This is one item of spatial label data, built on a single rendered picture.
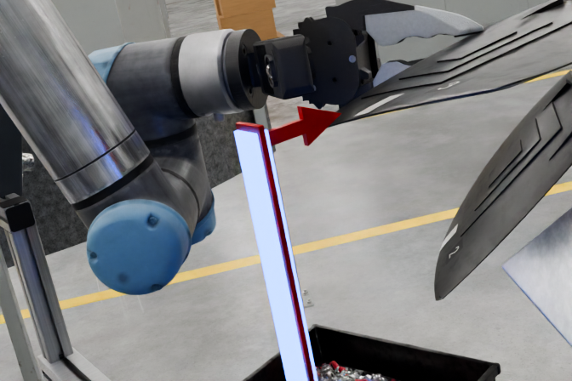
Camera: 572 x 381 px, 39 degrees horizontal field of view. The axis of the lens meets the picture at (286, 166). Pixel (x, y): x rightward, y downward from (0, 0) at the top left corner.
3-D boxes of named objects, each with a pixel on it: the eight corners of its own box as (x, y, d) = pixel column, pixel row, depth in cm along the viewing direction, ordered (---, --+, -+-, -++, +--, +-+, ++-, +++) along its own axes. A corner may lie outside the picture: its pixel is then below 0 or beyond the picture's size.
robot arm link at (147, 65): (124, 124, 82) (104, 41, 80) (223, 113, 79) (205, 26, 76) (83, 147, 75) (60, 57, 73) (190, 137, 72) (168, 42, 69)
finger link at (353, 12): (414, -14, 65) (310, 8, 68) (410, -13, 63) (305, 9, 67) (424, 45, 66) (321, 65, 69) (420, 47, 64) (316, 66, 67)
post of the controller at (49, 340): (74, 354, 96) (29, 199, 91) (50, 365, 95) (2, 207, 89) (65, 345, 99) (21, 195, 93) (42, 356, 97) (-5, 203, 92)
